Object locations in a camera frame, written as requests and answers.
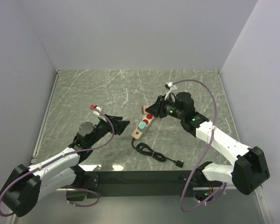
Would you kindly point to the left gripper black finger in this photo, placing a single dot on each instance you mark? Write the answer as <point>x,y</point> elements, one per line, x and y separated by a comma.
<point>120,126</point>
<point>114,119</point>

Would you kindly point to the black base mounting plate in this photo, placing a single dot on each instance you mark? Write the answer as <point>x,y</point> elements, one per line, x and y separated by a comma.
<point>92,179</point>

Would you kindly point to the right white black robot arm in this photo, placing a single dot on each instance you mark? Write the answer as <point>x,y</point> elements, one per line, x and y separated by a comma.
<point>248,168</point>

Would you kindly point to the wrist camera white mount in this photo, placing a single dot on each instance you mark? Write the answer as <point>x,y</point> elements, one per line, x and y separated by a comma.
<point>98,111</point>
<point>170,87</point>

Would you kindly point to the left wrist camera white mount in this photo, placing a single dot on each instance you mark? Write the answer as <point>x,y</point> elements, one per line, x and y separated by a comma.
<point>98,111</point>

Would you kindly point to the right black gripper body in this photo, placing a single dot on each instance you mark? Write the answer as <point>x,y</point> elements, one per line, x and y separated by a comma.
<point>166,108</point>

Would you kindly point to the teal plug adapter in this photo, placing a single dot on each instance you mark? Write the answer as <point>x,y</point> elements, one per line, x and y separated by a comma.
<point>142,126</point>

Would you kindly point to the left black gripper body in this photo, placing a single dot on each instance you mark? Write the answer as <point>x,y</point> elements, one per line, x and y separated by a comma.
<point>102,128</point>

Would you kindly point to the aluminium extrusion rail front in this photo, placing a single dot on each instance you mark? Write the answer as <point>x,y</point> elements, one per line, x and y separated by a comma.
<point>141,189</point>

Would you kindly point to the dusty pink plug adapter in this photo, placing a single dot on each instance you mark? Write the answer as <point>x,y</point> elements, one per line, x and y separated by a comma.
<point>143,109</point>

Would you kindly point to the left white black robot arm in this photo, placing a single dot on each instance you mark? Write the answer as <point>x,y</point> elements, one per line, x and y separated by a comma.
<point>27,185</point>

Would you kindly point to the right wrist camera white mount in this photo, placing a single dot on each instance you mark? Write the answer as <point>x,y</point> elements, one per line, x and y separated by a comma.
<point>170,87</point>

